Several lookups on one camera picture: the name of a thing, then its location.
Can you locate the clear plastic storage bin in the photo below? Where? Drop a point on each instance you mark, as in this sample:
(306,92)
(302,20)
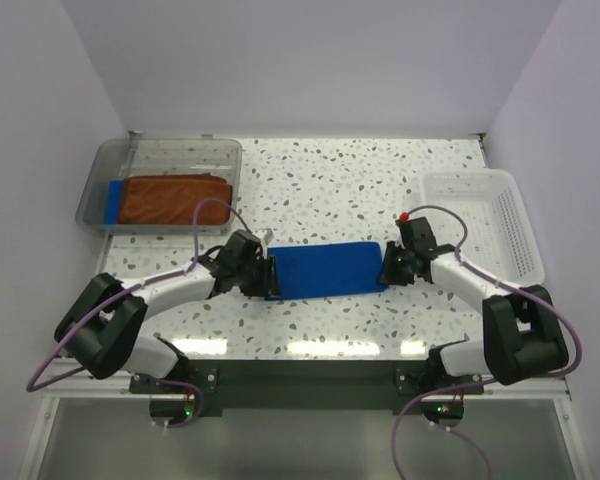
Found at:
(118,159)

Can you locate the aluminium rail frame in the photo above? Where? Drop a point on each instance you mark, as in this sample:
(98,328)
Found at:
(530,424)

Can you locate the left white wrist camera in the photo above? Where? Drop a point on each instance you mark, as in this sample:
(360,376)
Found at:
(265,235)

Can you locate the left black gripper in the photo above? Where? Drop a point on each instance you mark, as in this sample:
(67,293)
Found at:
(266,284)

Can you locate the blue towel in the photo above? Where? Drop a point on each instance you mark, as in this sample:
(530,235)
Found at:
(113,201)
(330,270)

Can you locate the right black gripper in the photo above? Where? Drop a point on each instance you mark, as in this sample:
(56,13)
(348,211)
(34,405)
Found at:
(389,275)

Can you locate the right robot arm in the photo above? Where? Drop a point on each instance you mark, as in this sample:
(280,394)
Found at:
(521,334)

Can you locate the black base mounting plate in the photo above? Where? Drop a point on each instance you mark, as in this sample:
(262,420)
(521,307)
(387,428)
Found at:
(220,385)

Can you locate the white plastic laundry basket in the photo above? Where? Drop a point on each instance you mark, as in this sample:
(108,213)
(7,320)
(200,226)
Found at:
(500,237)

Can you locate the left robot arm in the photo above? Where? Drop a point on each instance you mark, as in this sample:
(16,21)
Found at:
(102,328)

